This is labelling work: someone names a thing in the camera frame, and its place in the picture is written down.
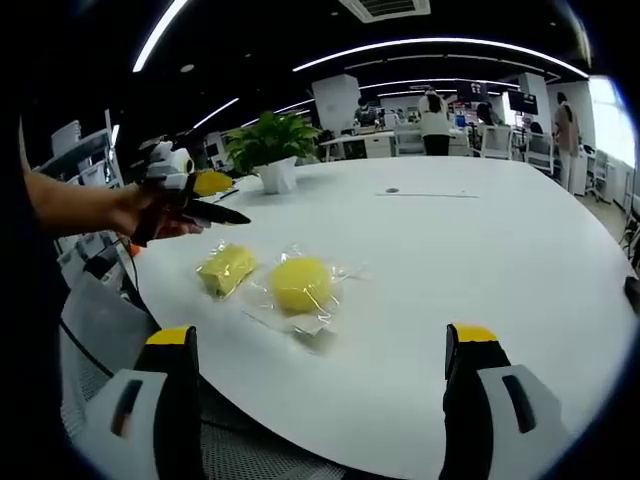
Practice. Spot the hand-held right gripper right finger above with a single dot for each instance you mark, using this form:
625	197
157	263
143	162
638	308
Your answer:
470	415

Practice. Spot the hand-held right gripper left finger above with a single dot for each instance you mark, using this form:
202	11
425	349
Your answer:
175	415

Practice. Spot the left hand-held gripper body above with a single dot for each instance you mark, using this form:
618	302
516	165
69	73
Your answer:
167	162

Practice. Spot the yellow rectangular silicone block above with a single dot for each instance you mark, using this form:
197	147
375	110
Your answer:
227	267

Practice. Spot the yellow round silicone block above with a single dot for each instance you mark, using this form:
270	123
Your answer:
300	285

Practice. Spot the person's left hand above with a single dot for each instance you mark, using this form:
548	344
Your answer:
129	210

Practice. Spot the white plant pot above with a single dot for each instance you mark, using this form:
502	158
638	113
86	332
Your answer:
277	176

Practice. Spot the ceiling light strip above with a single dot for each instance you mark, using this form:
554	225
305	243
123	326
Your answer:
215	112
157	35

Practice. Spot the green leafy plant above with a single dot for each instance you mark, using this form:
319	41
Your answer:
272	137

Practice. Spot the white storage shelf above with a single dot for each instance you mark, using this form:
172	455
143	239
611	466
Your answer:
82	160

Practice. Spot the grey mesh chair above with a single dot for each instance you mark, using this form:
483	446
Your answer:
105	325

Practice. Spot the person with face mask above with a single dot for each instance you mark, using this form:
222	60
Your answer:
25	325

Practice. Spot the ceiling air conditioner vent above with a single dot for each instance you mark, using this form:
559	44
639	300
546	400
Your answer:
387	9

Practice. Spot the long curved ceiling light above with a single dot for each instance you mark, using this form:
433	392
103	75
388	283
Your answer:
440	44

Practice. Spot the white office chair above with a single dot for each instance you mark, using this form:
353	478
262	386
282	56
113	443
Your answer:
540	152
496	141

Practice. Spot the dark wall screen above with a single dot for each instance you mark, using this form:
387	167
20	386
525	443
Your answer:
522	102

